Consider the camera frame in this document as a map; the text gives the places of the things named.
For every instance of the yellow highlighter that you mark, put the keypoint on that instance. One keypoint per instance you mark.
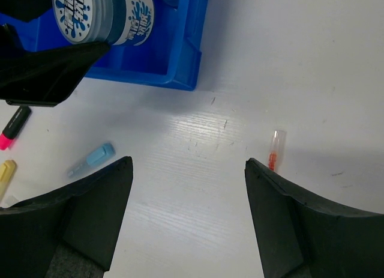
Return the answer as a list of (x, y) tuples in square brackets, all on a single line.
[(7, 171)]

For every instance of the red gel pen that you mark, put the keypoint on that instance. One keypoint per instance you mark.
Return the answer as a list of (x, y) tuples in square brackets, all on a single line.
[(276, 150)]

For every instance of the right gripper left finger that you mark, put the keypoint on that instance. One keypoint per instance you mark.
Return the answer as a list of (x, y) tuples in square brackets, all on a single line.
[(69, 232)]

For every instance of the blue plastic divided bin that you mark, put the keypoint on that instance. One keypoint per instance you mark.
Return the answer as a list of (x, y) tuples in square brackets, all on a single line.
[(169, 58)]

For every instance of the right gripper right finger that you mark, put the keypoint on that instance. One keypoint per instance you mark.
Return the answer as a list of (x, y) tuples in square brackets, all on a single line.
[(301, 234)]

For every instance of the light blue highlighter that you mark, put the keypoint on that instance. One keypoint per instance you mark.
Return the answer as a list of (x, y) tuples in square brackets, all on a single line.
[(92, 160)]

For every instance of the pink highlighter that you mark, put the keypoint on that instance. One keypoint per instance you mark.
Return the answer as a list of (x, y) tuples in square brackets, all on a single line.
[(14, 126)]

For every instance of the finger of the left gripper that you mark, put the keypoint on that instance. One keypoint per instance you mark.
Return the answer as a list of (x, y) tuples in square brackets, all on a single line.
[(44, 78)]

